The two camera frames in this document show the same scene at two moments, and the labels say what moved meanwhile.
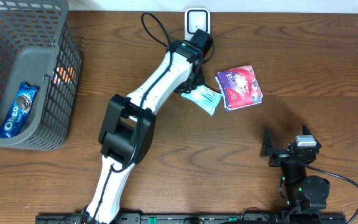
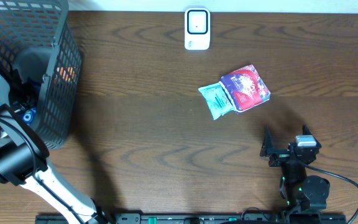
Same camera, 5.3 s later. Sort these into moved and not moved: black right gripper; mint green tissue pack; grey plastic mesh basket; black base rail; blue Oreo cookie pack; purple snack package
Moved: mint green tissue pack; blue Oreo cookie pack; purple snack package
Not moved: black right gripper; grey plastic mesh basket; black base rail
